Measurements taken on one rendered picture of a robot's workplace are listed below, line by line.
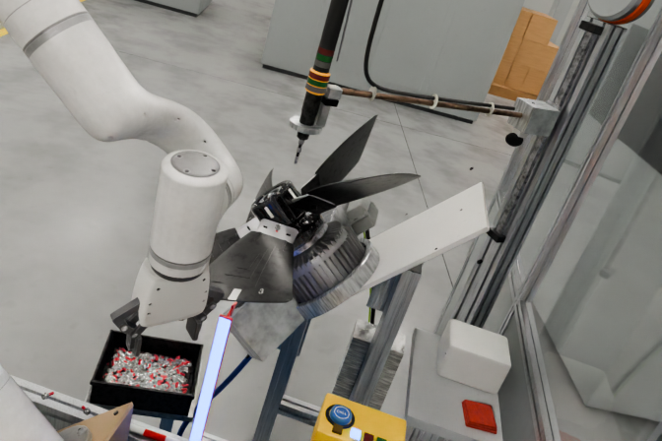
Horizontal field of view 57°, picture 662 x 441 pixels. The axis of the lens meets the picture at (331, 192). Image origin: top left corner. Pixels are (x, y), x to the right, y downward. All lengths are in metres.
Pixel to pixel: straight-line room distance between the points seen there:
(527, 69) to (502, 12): 2.51
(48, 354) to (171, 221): 2.00
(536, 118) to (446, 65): 5.52
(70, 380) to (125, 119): 1.95
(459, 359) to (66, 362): 1.64
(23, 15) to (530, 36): 8.78
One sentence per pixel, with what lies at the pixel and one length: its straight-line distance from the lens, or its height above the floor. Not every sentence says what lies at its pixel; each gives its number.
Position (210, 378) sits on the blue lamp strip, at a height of 1.05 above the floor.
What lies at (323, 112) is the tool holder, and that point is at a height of 1.49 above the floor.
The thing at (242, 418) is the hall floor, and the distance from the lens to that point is 2.58.
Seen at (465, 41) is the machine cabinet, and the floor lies 0.89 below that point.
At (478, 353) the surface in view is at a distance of 1.66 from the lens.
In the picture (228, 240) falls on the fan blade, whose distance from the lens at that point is 1.52.
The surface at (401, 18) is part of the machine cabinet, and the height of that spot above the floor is 0.95.
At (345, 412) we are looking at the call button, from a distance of 1.17.
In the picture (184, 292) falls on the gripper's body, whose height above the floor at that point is 1.35.
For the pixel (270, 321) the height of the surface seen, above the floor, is 1.00.
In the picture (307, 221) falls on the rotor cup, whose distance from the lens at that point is 1.46.
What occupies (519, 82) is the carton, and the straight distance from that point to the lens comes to 9.49.
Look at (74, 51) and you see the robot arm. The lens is 0.78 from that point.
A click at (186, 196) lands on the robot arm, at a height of 1.52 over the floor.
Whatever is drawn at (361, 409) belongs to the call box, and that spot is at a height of 1.07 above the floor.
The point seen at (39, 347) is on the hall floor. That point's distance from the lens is 2.77.
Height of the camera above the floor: 1.89
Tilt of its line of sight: 25 degrees down
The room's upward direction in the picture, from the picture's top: 17 degrees clockwise
